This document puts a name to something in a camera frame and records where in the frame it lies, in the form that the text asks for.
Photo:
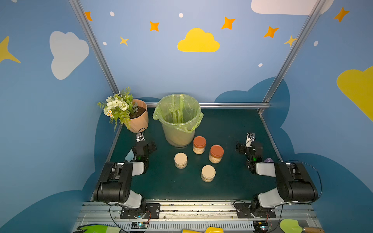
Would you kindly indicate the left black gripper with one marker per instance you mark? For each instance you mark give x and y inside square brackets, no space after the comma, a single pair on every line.
[146,146]

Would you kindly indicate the green spatula wooden handle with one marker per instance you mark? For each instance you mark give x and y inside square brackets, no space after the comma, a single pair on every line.
[292,226]

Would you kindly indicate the artificial white flower plant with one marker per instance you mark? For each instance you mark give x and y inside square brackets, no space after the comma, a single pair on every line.
[120,107]

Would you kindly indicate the left controller board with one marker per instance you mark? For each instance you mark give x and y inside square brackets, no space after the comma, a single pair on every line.
[139,225]

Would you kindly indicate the controller board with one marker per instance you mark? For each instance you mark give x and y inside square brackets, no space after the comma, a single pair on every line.
[260,227]
[139,225]

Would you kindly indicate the light blue spatula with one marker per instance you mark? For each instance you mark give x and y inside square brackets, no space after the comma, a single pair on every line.
[130,156]

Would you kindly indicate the green plastic bin liner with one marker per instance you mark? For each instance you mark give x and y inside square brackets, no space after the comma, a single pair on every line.
[179,111]

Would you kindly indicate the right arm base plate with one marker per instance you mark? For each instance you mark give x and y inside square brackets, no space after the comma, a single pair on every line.
[247,210]

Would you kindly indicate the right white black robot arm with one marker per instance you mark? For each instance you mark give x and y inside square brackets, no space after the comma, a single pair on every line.
[293,182]

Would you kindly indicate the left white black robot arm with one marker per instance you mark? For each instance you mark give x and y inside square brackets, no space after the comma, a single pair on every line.
[114,184]

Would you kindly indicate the beige-lid oatmeal jar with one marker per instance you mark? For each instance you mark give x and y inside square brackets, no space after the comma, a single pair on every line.
[180,160]
[208,173]

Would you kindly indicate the brown-lid oatmeal jar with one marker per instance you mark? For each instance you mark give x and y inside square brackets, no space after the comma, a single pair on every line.
[199,145]
[216,153]

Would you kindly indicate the mesh waste bin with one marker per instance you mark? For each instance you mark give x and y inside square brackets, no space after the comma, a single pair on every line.
[177,138]

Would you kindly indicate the right brown-lid oatmeal jar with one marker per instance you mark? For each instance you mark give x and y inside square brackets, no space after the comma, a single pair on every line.
[216,153]

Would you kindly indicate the rear brown-lid oatmeal jar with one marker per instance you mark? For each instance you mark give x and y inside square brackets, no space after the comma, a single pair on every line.
[199,145]

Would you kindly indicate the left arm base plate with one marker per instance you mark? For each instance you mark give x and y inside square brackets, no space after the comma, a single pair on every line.
[146,211]

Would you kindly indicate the purple pink-handled scoop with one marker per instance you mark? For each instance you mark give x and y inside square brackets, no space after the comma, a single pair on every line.
[268,160]

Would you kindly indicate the right controller board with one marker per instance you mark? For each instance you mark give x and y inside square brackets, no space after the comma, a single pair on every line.
[260,227]

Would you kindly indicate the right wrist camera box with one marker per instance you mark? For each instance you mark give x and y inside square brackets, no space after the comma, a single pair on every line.
[250,137]

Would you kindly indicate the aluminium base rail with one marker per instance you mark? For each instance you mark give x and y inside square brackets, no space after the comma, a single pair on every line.
[176,215]

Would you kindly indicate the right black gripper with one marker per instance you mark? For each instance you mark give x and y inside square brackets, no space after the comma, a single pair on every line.
[242,147]

